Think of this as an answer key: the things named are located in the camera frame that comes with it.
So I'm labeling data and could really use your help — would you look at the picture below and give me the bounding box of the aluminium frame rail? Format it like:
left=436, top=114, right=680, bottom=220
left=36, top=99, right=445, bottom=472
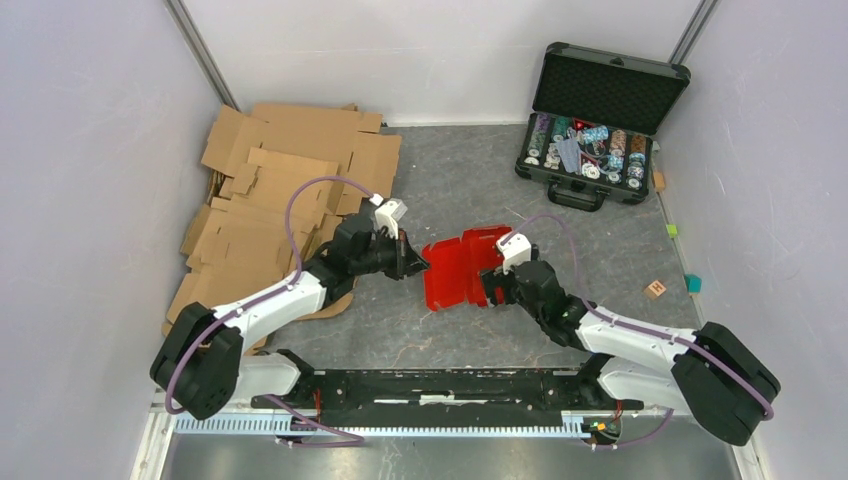
left=129, top=369, right=770, bottom=480

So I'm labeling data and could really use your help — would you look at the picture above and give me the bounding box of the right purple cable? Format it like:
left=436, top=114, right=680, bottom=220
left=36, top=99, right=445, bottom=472
left=510, top=213, right=775, bottom=452

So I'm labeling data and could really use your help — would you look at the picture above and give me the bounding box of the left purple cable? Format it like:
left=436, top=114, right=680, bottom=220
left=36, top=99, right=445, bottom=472
left=164, top=176, right=382, bottom=417

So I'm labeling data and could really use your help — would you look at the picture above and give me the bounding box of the red paper box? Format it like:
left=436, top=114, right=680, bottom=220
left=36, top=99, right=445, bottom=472
left=421, top=225, right=512, bottom=312

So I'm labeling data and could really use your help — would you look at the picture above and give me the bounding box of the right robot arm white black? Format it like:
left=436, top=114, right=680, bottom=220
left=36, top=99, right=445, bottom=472
left=481, top=260, right=781, bottom=446

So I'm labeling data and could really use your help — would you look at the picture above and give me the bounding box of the teal cube block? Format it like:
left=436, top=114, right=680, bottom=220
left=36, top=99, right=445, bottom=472
left=684, top=273, right=702, bottom=295

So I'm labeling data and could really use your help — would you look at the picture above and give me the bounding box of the wooden letter block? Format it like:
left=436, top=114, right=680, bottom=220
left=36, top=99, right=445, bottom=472
left=643, top=280, right=667, bottom=300

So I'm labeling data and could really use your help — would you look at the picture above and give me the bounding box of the purple cable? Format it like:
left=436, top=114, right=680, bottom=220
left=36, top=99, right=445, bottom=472
left=510, top=213, right=775, bottom=452
left=164, top=176, right=382, bottom=417

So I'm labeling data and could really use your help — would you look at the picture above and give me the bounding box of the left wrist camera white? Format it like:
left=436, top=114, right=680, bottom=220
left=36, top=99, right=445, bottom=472
left=369, top=193, right=407, bottom=240

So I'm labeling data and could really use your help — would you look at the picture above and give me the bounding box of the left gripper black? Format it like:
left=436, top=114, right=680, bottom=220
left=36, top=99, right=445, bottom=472
left=350, top=226, right=430, bottom=281

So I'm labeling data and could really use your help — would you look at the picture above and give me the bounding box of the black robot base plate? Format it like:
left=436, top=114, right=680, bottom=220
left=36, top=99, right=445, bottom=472
left=282, top=368, right=644, bottom=428

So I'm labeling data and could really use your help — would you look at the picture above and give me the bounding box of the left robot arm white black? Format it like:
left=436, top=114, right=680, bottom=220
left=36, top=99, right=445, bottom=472
left=149, top=214, right=430, bottom=420

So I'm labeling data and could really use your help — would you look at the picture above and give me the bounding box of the stack of flat brown cardboard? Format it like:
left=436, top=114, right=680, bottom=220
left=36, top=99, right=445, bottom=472
left=162, top=103, right=402, bottom=334

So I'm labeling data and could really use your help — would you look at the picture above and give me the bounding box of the small brown wooden block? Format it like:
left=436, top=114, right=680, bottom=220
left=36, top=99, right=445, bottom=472
left=652, top=171, right=666, bottom=193

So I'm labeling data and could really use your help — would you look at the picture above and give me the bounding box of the black poker chip case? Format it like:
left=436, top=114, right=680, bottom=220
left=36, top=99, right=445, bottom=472
left=514, top=42, right=691, bottom=212

